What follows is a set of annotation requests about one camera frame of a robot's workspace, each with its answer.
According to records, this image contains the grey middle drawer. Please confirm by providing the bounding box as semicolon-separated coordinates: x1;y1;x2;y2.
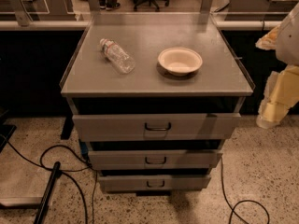
88;150;221;170

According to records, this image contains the black floor cable right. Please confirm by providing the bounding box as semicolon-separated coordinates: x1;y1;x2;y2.
220;158;271;224

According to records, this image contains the clear plastic water bottle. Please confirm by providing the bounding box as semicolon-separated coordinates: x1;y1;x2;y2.
100;38;135;74

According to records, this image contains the white horizontal rail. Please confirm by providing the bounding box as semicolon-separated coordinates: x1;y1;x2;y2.
0;20;280;31

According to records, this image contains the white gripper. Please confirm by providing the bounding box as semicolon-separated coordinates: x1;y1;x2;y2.
256;65;299;129

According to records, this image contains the white paper bowl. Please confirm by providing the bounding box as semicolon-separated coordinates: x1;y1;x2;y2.
158;48;203;77

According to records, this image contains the grey bottom drawer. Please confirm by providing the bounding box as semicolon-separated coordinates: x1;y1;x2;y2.
99;175;211;192

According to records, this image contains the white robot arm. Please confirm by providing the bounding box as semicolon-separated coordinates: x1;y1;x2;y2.
256;4;299;129

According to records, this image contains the black metal floor bar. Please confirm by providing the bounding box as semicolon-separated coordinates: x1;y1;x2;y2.
34;161;61;224

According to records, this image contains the black floor cable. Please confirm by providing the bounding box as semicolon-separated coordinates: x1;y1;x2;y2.
220;158;271;224
0;133;99;224

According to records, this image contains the grey drawer cabinet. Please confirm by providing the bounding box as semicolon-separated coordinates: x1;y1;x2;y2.
59;12;256;198

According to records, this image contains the grey drawer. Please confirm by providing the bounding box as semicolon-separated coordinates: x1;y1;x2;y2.
88;150;221;170
73;113;240;142
99;175;211;192

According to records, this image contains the grey top drawer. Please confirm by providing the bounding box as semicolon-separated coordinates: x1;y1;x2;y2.
73;113;240;142

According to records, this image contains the black floor cable left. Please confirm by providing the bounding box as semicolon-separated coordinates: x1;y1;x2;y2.
0;133;99;224

